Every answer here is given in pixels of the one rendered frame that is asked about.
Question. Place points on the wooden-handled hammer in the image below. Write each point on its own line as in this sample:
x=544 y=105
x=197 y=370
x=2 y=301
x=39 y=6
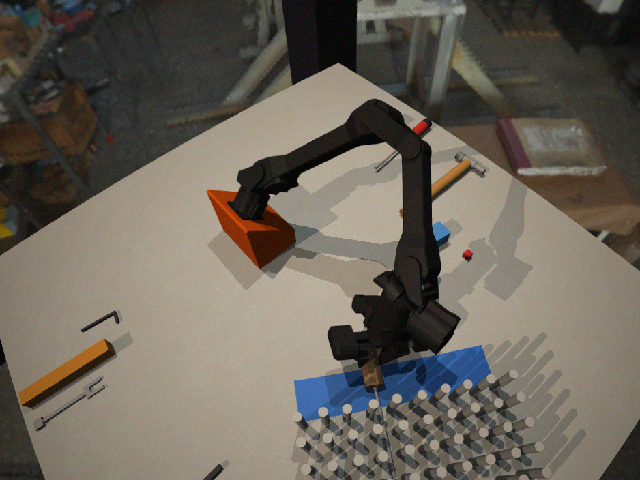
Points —
x=455 y=173

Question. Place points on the orange rectangular bar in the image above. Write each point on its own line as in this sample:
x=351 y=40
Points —
x=66 y=373

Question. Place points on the blue flat strip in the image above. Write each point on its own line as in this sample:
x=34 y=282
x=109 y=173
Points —
x=404 y=378

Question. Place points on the blue block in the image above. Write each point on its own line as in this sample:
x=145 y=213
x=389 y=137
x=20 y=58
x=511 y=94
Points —
x=441 y=233

